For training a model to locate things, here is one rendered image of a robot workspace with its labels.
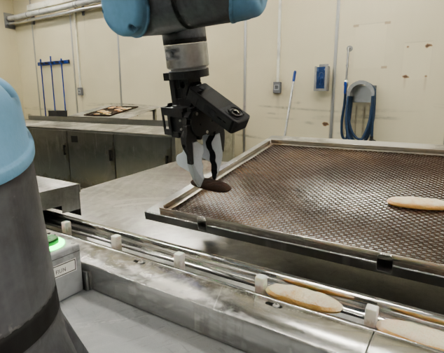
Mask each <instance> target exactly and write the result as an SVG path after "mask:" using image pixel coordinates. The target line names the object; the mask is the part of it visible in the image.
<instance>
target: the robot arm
mask: <svg viewBox="0 0 444 353"><path fill-rule="evenodd" d="M267 2H268V0H102V2H101V4H102V12H103V15H104V19H105V21H106V23H107V25H108V26H109V27H110V29H111V30H112V31H113V32H115V33H116V34H118V35H120V36H131V37H133V38H141V37H143V36H158V35H162V41H163V45H164V49H165V59H166V64H167V69H169V70H171V71H169V73H163V78H164V81H169V86H170V92H171V97H172V102H171V103H168V104H167V106H164V107H160V109H161V114H162V122H163V127H164V132H165V134H166V135H171V136H172V137H176V138H181V145H182V147H183V152H182V153H180V154H178V155H177V156H176V162H177V164H178V166H180V167H182V168H184V169H185V170H187V171H188V172H190V175H191V176H192V179H193V181H194V182H195V184H196V185H197V187H201V186H202V182H203V181H204V174H203V167H204V166H203V164H202V158H204V159H205V160H207V161H209V162H210V163H211V174H212V178H213V179H214V180H216V179H217V176H218V172H219V169H220V166H221V161H222V157H223V152H224V143H225V130H227V131H228V132H229V133H235V132H237V131H239V130H242V129H244V128H246V126H247V123H248V121H249V118H250V115H249V114H247V113H246V112H245V111H243V110H242V109H241V108H239V107H238V106H236V105H235V104H233V103H232V102H231V101H230V100H229V99H227V98H225V97H224V96H223V95H222V94H220V93H219V92H217V91H216V90H215V89H213V88H212V87H211V86H209V85H207V84H206V83H203V84H202V83H201V80H200V78H201V77H205V76H209V67H207V66H208V65H209V54H208V47H207V42H203V41H207V36H206V29H205V27H208V26H212V25H221V24H225V23H231V24H235V23H236V22H241V21H245V20H250V19H251V18H256V17H258V16H259V15H261V14H262V13H263V11H264V10H265V7H266V5H267ZM196 42H199V43H196ZM182 43H185V44H182ZM175 44H178V45H175ZM168 45H172V46H168ZM164 115H165V116H167V120H168V125H169V129H166V124H165V116H164ZM224 129H225V130H224ZM197 139H199V140H201V139H202V140H203V145H202V144H200V143H199V142H197ZM34 156H35V145H34V139H33V137H32V134H31V133H30V131H29V130H28V129H27V126H26V123H25V118H24V115H23V111H22V106H21V102H20V98H19V97H18V94H17V93H16V91H15V89H14V88H13V87H12V86H11V85H10V84H9V83H8V82H7V81H5V80H4V79H2V78H0V353H89V352H88V351H87V349H86V348H85V346H84V344H83V343H82V341H81V339H80V338H79V337H78V335H77V334H76V332H75V330H74V329H73V328H72V326H71V324H70V323H69V321H68V320H67V318H66V317H65V316H64V314H63V312H62V310H61V307H60V302H59V297H58V292H57V286H56V281H55V273H54V270H53V262H52V258H51V254H50V247H49V243H48V236H47V232H46V225H45V221H44V216H43V210H42V205H41V198H40V194H39V187H38V183H37V178H36V171H35V167H34Z"/></svg>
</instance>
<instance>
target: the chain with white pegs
mask: <svg viewBox="0 0 444 353"><path fill-rule="evenodd" d="M62 232H63V233H66V234H68V235H72V234H71V222H70V221H63V222H62ZM111 248H114V249H118V250H121V251H122V242H121V235H118V234H115V235H112V236H111ZM173 267H175V268H180V269H182V270H185V253H183V252H180V251H178V252H176V253H174V266H173ZM267 281H268V276H267V275H263V274H258V275H256V276H255V292H257V293H261V294H264V295H267V292H266V290H265V289H266V288H267ZM378 314H379V306H376V305H372V304H369V303H368V304H367V306H366V308H365V317H364V325H365V326H369V327H371V328H376V329H377V327H376V323H377V322H378Z"/></svg>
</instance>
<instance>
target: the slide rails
mask: <svg viewBox="0 0 444 353"><path fill-rule="evenodd" d="M44 221H45V224H46V225H49V226H53V227H56V228H60V229H62V222H61V221H56V220H53V219H49V218H46V217H44ZM47 229H49V228H47ZM50 230H52V229H50ZM54 231H56V230H54ZM71 231H72V232H73V233H76V234H79V235H83V236H86V237H90V238H93V239H96V240H100V241H103V242H107V243H109V244H111V236H110V235H106V234H103V233H98V232H96V231H93V230H88V229H85V228H81V227H78V226H74V225H71ZM56 232H59V231H56ZM59 233H61V232H59ZM63 234H65V235H68V234H66V233H63ZM70 236H72V237H75V236H73V235H70ZM76 238H79V237H76ZM79 239H82V238H79ZM82 240H84V239H82ZM85 241H88V240H85ZM89 242H91V241H89ZM121 242H122V247H123V248H126V249H130V250H133V251H137V252H140V253H143V254H147V255H149V256H154V257H156V258H161V259H163V260H166V261H170V262H174V254H173V253H170V252H167V251H163V250H160V249H155V248H153V247H148V246H145V245H142V244H138V243H135V242H131V241H128V240H123V239H121ZM92 243H95V242H92ZM95 244H97V243H95ZM99 245H102V244H99ZM102 246H104V245H102ZM104 247H107V246H104ZM108 248H111V247H108ZM111 249H114V248H111ZM115 250H118V249H115ZM118 251H121V250H118ZM121 252H124V251H121ZM124 253H127V252H124ZM127 254H130V253H127ZM131 255H133V256H137V255H134V254H131ZM138 257H140V256H138ZM140 258H144V257H140ZM144 259H147V258H144ZM147 260H150V259H147ZM150 261H153V260H150ZM153 262H156V263H159V262H157V261H153ZM160 264H163V265H166V264H164V263H160ZM167 266H169V267H172V268H175V267H173V266H170V265H167ZM185 266H186V267H189V268H193V269H196V270H200V271H203V272H208V273H210V274H213V275H217V276H219V277H224V278H226V279H231V280H233V281H236V282H240V283H243V284H247V285H250V286H254V287H255V277H254V276H252V275H247V274H244V273H241V272H237V271H234V270H230V269H227V268H222V267H220V266H217V265H212V264H209V263H205V262H202V261H198V260H195V259H192V258H188V257H185ZM176 269H179V270H182V269H180V268H176ZM183 271H186V270H183ZM186 272H189V271H186ZM189 273H192V274H195V273H193V272H189ZM195 275H199V274H195ZM199 276H201V277H205V276H202V275H199ZM206 278H208V279H212V278H209V277H206ZM212 280H215V281H217V282H221V281H218V280H216V279H212ZM222 283H224V284H228V283H225V282H222ZM272 284H278V283H276V282H272V281H269V280H268V281H267V287H268V286H270V285H272ZM228 285H231V286H235V285H232V284H228ZM235 287H237V288H240V289H244V288H242V287H238V286H235ZM244 290H247V291H251V290H248V289H244ZM251 292H254V293H257V292H255V291H251ZM257 294H260V295H263V296H267V295H264V294H261V293H257ZM267 297H270V298H273V297H271V296H267ZM274 299H276V298H274ZM276 300H278V299H276ZM337 301H338V302H339V303H341V304H342V306H343V309H342V310H341V313H343V314H348V315H350V316H353V317H357V318H360V319H364V317H365V307H361V306H358V305H354V304H351V303H346V302H344V301H341V300H337ZM313 311H314V310H313ZM315 312H318V311H315ZM319 313H322V314H326V313H323V312H319ZM326 315H328V316H331V317H335V316H333V315H330V314H326ZM335 318H338V319H341V320H344V321H348V322H351V323H353V324H358V323H356V322H352V321H349V320H346V319H342V318H339V317H335ZM383 319H396V320H401V321H409V322H412V323H415V324H418V325H421V326H425V327H429V328H434V329H437V330H439V331H444V330H443V329H440V328H435V327H432V326H428V325H425V324H421V323H418V322H415V321H410V320H408V319H403V318H400V317H396V316H393V315H390V314H386V313H383V312H379V314H378V321H379V320H383ZM358 325H360V326H365V325H362V324H358ZM365 327H367V328H371V327H369V326H365ZM371 329H374V330H376V331H378V330H377V329H376V328H371Z"/></svg>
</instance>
